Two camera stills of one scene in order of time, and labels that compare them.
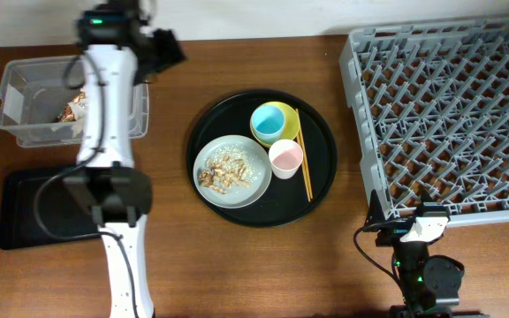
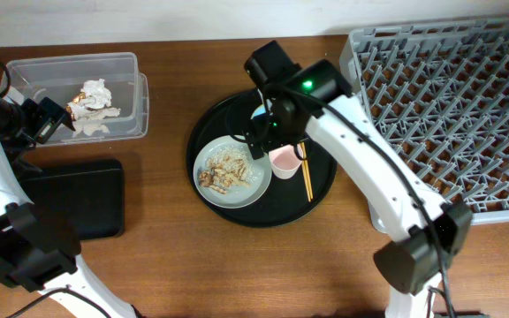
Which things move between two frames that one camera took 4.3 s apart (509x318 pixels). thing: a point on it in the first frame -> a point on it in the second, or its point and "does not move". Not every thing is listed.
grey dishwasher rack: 448,109 does not move
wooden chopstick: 304,169 does not move
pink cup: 285,156 does not move
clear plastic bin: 38,97 does not move
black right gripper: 396,225 -> 261,147
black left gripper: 169,54 -> 51,118
